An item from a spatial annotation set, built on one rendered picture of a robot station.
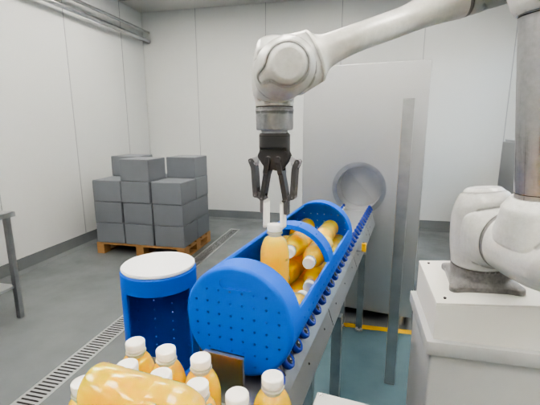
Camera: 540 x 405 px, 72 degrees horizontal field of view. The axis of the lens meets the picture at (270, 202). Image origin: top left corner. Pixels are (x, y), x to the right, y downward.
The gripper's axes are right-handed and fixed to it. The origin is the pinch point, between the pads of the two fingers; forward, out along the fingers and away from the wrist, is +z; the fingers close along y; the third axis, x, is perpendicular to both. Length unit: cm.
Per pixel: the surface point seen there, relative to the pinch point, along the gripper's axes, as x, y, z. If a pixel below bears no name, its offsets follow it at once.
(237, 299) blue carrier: 12.0, 5.0, 18.4
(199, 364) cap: 32.0, 3.2, 21.9
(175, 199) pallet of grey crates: -268, 221, 61
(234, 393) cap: 36.8, -6.3, 21.7
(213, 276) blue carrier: 12.0, 11.3, 13.6
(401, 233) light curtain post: -128, -29, 38
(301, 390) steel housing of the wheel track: 0.9, -7.9, 47.8
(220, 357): 19.3, 6.0, 29.2
